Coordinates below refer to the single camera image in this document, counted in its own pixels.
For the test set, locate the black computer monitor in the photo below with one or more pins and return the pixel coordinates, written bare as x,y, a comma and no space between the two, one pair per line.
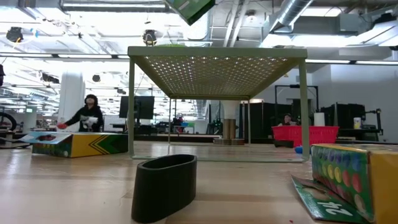
143,107

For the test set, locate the black ceiling device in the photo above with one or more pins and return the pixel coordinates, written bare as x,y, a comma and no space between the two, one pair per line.
150,37
96,78
14,34

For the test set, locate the silver spiral air duct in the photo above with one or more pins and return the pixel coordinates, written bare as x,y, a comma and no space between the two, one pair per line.
292,12

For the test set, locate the black camera stand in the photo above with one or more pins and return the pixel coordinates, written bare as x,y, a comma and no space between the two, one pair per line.
378,119

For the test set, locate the yellow green crayon box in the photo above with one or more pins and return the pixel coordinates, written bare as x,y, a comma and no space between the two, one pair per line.
342,174
93,144
189,11

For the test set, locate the red plastic basket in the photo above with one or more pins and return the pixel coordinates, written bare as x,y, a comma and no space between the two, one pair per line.
323,135

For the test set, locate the white yellow bottle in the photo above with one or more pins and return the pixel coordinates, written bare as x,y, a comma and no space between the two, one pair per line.
357,123

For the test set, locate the black cabinet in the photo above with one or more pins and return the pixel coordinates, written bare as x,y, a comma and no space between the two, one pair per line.
267,119

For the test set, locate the white paper towel roll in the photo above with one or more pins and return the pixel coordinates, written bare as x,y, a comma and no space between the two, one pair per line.
319,119

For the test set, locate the black metal table frame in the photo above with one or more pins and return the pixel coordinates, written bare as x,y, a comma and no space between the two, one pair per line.
192,137

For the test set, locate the black equipment rack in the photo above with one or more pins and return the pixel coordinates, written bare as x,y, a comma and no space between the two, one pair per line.
345,115

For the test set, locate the white round column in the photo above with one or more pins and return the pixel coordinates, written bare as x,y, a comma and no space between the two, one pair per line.
71,99

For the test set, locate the standing person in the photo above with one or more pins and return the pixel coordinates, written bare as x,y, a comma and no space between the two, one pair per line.
90,116

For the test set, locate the seated person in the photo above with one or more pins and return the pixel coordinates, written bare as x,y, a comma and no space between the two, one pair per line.
287,120

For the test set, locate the black rig frame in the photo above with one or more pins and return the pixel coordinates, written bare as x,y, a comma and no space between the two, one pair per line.
295,86

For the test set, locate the green perforated metal shelf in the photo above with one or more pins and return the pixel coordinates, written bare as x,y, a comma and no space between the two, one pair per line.
217,51

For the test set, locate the silver ribbed air duct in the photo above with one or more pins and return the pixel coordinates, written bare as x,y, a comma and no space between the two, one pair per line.
200,31

